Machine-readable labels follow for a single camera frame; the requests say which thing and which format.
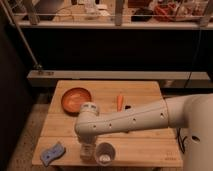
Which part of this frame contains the metal diagonal pole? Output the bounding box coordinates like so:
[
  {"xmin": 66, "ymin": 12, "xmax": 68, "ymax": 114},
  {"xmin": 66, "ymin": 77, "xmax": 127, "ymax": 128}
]
[{"xmin": 1, "ymin": 0, "xmax": 43, "ymax": 74}]

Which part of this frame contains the grey horizontal ledge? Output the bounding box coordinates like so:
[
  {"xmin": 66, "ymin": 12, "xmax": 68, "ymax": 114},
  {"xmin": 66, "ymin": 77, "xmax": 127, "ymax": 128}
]
[{"xmin": 27, "ymin": 70, "xmax": 213, "ymax": 89}]

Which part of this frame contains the blue sponge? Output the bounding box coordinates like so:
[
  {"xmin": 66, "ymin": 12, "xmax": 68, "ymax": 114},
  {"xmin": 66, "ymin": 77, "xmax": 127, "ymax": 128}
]
[{"xmin": 40, "ymin": 142, "xmax": 66, "ymax": 167}]

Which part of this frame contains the orange ceramic bowl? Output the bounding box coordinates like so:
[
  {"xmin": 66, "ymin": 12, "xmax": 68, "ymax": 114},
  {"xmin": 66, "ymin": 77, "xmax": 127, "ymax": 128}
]
[{"xmin": 61, "ymin": 87, "xmax": 92, "ymax": 115}]

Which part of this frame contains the white plastic bottle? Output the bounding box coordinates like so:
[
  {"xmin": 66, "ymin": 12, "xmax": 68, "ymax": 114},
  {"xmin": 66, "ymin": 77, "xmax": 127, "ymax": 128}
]
[{"xmin": 80, "ymin": 144, "xmax": 93, "ymax": 160}]

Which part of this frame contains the white paper cup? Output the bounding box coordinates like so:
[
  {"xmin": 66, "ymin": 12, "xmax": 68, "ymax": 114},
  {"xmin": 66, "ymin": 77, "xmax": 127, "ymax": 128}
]
[{"xmin": 94, "ymin": 142, "xmax": 116, "ymax": 166}]

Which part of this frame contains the cluttered background shelf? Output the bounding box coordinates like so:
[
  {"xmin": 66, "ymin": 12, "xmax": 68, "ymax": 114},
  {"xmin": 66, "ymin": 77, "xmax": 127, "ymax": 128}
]
[{"xmin": 0, "ymin": 0, "xmax": 213, "ymax": 30}]

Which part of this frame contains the orange carrot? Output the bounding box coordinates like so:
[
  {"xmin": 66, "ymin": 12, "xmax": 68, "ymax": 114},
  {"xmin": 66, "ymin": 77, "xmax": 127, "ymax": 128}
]
[{"xmin": 117, "ymin": 94, "xmax": 124, "ymax": 112}]

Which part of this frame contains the black cable on floor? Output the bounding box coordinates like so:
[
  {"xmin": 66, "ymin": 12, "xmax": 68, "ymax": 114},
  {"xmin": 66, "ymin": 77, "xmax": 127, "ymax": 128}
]
[{"xmin": 176, "ymin": 128, "xmax": 186, "ymax": 155}]

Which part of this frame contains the wooden table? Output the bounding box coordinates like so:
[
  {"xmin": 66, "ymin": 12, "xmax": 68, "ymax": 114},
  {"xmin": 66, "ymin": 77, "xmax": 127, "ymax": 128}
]
[{"xmin": 32, "ymin": 80, "xmax": 182, "ymax": 167}]

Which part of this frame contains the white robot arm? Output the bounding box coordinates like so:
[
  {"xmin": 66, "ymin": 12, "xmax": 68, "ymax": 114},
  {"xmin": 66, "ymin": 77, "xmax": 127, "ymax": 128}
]
[{"xmin": 75, "ymin": 94, "xmax": 213, "ymax": 171}]

